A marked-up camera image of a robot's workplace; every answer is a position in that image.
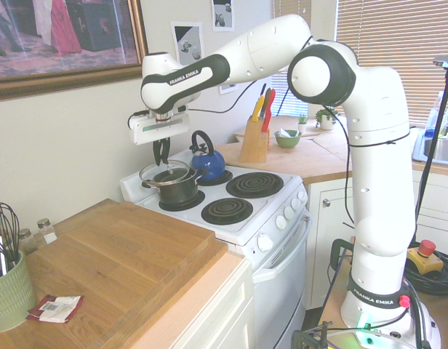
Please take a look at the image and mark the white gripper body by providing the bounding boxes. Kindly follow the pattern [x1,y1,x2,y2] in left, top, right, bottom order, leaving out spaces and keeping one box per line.
[131,111,191,148]

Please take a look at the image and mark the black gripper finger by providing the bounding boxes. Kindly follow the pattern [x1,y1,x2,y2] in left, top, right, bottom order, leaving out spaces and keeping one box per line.
[161,137,173,165]
[152,140,164,167]

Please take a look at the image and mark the glass pot lid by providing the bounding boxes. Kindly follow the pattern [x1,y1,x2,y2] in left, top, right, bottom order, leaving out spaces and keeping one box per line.
[138,159,193,188]

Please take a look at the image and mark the black cooking pot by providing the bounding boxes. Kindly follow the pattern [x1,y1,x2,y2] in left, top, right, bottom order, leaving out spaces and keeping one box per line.
[141,167,209,209]

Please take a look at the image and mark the small black coil burner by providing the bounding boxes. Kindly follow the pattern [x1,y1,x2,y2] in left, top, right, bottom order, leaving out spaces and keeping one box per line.
[201,197,255,226]
[158,189,207,212]
[198,169,234,188]

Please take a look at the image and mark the wooden knife block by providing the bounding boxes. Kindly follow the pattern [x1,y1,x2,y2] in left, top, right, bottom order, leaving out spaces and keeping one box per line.
[239,115,272,164]

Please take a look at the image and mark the large black coil burner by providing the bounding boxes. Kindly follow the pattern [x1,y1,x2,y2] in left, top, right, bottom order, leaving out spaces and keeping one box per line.
[225,172,285,199]

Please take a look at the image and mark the yellow knife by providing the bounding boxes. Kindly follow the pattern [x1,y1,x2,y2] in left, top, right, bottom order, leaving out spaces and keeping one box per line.
[252,96,265,123]

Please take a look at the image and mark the red knife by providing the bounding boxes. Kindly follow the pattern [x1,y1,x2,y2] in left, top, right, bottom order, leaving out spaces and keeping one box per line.
[260,89,277,133]

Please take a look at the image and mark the large wooden cutting board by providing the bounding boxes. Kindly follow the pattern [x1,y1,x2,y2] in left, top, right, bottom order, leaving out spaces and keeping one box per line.
[22,198,229,349]

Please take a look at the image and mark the green ceramic bowl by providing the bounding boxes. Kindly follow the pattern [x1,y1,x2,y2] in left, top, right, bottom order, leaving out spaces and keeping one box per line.
[273,129,303,149]

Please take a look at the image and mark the gold framed painting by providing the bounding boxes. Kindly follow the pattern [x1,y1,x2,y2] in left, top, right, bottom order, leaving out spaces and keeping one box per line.
[0,0,150,103]

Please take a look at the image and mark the glass spice shaker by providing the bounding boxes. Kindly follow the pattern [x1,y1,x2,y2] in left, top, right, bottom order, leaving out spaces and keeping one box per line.
[18,228,40,256]
[36,217,58,245]

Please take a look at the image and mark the large potted plant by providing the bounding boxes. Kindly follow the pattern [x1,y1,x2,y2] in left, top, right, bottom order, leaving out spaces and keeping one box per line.
[314,107,338,132]

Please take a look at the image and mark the white drawer cabinet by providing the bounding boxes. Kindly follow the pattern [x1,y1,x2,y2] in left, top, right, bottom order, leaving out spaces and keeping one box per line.
[142,250,256,349]

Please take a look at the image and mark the white electric stove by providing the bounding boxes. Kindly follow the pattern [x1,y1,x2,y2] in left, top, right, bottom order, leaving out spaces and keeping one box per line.
[119,165,314,349]

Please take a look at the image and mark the wooden window blinds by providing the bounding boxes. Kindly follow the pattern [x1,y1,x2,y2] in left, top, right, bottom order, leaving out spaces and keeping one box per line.
[273,0,313,118]
[335,0,448,129]

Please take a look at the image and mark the red white packet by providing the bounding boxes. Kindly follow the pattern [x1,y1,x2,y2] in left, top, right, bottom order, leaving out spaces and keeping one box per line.
[26,294,84,324]

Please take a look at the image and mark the white door cabinet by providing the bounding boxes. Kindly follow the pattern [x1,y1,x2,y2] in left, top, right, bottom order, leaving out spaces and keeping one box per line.
[305,170,448,310]

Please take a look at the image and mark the black clamp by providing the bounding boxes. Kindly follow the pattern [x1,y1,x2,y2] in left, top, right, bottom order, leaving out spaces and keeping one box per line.
[291,321,335,349]
[329,238,356,278]

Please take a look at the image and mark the green ribbed utensil holder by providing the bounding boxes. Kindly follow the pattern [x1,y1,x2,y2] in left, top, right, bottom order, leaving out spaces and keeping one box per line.
[0,249,38,333]

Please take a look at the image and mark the clear spray bottle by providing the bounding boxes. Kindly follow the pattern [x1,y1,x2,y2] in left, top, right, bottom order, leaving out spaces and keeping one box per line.
[425,92,447,132]

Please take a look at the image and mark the steel sink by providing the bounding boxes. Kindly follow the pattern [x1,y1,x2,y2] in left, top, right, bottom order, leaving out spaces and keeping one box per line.
[412,127,448,165]

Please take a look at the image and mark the yellow red emergency stop button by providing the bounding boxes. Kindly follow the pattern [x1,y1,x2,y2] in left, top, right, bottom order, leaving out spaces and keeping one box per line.
[407,239,445,276]

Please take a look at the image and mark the blue kettle black handle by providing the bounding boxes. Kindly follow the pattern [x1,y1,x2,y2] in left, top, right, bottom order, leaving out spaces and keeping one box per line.
[189,129,226,183]

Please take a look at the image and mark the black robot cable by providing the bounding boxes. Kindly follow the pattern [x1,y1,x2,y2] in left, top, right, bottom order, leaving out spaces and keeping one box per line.
[135,34,358,232]

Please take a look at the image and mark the white oven door handle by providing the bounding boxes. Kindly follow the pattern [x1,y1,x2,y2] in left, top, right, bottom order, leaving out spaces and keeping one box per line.
[252,214,314,284]

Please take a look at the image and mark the black wire whisk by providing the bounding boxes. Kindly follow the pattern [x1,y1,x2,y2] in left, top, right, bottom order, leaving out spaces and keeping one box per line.
[0,185,22,281]

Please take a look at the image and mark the black camera stand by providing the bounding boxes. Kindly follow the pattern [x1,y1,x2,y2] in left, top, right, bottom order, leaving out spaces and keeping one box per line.
[414,54,448,252]

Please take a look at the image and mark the coiled black cable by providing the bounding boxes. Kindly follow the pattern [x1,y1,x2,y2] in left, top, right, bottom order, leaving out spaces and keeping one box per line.
[404,250,448,296]

